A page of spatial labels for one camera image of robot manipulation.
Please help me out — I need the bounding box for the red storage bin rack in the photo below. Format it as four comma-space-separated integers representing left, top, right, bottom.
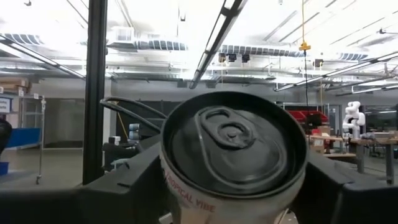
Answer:
287, 110, 330, 124

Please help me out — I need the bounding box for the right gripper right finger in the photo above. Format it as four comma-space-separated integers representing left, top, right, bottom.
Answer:
290, 152, 398, 224

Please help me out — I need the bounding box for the white slim can black lid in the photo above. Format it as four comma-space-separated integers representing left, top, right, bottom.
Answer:
159, 91, 309, 224

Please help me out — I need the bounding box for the wooden workbench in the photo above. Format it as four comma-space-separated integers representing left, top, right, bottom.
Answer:
306, 133, 398, 185

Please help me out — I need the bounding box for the yellow hanging power cord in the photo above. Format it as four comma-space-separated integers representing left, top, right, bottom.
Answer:
298, 0, 312, 108

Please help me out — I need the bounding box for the metal wire rack cart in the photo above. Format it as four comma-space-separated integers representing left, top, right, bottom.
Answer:
18, 95, 47, 185

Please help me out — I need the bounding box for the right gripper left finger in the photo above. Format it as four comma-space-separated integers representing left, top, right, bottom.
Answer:
0, 142, 171, 224

